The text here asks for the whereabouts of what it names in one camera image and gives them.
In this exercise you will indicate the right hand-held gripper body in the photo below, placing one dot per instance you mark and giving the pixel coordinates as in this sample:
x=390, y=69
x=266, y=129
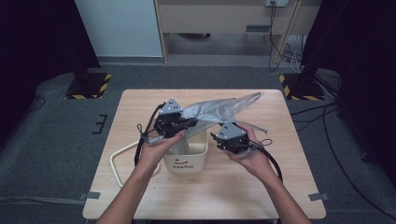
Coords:
x=232, y=133

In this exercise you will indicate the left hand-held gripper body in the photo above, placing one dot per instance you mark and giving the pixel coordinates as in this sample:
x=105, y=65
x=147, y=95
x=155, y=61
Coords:
x=169, y=123

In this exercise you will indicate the grey plastic trash bag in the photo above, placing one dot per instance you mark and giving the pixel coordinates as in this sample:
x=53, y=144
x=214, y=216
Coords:
x=214, y=109

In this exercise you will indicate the person's left hand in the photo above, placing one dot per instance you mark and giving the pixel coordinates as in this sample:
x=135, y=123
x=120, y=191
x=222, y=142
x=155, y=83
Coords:
x=154, y=154

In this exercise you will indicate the person's right hand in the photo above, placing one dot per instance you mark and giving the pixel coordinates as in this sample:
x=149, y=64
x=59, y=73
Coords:
x=257, y=161

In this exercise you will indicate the black stand with striped base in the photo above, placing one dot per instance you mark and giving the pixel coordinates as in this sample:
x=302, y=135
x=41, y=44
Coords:
x=88, y=85
x=300, y=88

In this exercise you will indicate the light wooden desk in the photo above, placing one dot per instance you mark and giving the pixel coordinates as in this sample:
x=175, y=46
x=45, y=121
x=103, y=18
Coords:
x=218, y=18

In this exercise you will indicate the grey tape strip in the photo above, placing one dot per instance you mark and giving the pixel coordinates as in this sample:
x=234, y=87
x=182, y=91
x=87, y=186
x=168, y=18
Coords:
x=90, y=195
x=318, y=197

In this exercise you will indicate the grey desk label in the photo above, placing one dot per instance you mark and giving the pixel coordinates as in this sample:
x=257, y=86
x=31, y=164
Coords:
x=257, y=28

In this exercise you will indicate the grey power strip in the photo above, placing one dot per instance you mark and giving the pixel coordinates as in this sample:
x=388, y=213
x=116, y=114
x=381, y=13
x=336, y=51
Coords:
x=276, y=2

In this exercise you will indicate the dark curtain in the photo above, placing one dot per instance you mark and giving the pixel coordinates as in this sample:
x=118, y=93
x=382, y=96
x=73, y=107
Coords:
x=364, y=62
x=34, y=40

